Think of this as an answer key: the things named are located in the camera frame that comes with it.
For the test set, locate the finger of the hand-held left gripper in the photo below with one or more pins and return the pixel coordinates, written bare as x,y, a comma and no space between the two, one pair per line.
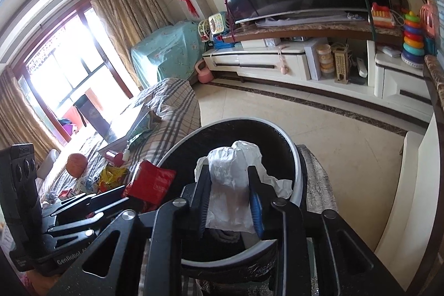
83,228
86,200

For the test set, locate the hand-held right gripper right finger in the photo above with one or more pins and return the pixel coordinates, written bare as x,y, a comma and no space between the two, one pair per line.
257,212

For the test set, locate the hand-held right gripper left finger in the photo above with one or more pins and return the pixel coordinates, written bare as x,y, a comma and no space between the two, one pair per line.
204,209

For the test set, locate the white blue wrapper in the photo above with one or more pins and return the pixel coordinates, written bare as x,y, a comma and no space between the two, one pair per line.
86,184

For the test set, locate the white paper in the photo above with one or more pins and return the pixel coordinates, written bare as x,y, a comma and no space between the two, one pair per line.
230,178

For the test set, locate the red foil packet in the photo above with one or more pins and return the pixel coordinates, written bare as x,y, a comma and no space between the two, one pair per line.
152,183

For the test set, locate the black bin with white rim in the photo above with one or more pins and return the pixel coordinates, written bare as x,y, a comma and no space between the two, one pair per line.
277,143

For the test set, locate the yellow snack wrapper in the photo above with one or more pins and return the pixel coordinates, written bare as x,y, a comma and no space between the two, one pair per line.
112,176

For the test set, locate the red apple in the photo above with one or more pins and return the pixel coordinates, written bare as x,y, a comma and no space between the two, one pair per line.
77,165

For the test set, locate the red candy tube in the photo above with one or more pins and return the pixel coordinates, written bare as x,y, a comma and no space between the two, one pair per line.
118,159

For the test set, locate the green picture book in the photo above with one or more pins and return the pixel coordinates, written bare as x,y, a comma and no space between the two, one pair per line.
121,129

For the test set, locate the green snack packet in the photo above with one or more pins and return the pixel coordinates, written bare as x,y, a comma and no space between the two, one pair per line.
138,134

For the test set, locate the beige patterned curtain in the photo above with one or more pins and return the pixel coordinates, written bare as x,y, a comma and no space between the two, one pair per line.
20,115
125,11

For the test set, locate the plaid blanket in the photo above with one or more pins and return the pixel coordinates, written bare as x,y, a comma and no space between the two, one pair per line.
170,101

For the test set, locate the pink kettlebell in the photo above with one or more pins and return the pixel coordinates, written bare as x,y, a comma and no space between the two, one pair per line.
204,74

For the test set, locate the wooden framed window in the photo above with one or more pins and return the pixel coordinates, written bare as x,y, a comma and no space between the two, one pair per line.
69,63

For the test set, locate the white television cabinet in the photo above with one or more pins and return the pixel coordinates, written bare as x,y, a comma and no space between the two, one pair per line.
263,62

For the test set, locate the white cardboard box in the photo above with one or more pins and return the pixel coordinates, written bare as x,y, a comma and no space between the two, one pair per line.
312,62

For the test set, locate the teal cloth covered furniture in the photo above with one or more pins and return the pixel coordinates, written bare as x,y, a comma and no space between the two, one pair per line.
166,49

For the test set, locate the stacked yellow lidded jars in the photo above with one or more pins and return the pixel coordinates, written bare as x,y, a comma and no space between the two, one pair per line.
324,62

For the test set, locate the blue toy cash register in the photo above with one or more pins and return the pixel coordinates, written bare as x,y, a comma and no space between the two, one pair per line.
222,42

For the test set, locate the wooden lantern box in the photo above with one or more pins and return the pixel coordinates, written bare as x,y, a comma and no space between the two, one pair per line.
340,65

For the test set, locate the green white rattle toy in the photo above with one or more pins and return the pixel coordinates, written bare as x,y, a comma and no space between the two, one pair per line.
204,30

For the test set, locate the white remote control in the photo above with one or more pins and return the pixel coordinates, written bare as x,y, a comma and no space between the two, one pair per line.
361,67

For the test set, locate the white yellow toy phone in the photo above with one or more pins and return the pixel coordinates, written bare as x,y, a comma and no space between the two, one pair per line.
216,23

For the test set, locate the red toy telephone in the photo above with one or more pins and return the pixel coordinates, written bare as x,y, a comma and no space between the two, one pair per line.
381,15

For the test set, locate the pink plastic toy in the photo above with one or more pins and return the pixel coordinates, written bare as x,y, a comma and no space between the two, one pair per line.
429,20

